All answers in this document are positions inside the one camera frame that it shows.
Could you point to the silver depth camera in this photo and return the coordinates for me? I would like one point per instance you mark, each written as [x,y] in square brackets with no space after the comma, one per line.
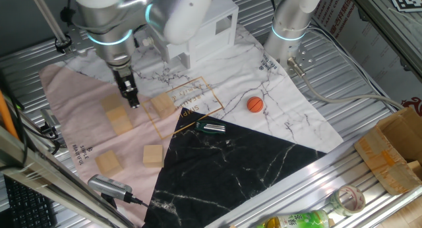
[108,186]

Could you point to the orange pole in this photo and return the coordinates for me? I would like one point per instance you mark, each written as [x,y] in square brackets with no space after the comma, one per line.
[6,116]

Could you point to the brown cardboard box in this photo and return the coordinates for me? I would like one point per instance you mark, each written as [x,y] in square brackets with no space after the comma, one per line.
[389,152]

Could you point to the white plastic drawer cabinet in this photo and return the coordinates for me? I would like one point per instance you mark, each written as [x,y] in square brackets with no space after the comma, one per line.
[211,40]

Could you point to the black keyboard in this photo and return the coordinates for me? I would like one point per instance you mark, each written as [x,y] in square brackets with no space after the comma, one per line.
[28,206]

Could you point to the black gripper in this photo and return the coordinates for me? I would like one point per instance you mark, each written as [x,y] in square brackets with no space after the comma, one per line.
[125,78]

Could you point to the small orange basketball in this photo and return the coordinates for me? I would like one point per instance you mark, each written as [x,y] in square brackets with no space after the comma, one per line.
[255,104]

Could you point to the green tea bottle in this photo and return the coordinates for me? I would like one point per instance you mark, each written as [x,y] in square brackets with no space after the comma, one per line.
[296,220]

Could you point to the aluminium frame beam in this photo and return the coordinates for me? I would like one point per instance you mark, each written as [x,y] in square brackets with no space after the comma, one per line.
[389,27]

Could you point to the marble pink black cloth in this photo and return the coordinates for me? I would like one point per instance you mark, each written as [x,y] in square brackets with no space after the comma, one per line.
[230,162]

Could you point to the plain wooden cube block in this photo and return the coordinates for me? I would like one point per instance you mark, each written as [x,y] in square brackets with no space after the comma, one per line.
[122,127]
[153,156]
[162,106]
[110,101]
[116,113]
[108,163]

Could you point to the aluminium frame post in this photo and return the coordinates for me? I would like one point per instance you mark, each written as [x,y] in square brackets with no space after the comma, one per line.
[49,177]

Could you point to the black white marker board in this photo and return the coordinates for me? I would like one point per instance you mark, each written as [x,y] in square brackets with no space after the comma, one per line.
[407,0]

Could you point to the green holder with silver bits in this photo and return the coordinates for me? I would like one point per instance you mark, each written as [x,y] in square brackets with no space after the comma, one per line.
[211,127]

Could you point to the small gray clamped device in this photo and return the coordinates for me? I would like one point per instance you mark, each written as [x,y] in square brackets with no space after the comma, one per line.
[49,119]

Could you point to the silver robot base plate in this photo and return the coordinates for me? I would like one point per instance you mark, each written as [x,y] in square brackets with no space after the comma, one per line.
[305,58]

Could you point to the clear tape roll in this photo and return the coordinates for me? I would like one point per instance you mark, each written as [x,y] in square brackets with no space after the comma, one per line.
[347,200]

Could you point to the white sheet with red print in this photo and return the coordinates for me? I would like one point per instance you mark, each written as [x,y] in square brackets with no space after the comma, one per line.
[369,46]

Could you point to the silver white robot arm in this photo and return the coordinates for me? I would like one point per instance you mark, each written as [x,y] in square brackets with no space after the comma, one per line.
[290,17]

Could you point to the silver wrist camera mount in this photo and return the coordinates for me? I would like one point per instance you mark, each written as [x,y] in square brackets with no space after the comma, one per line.
[79,40]

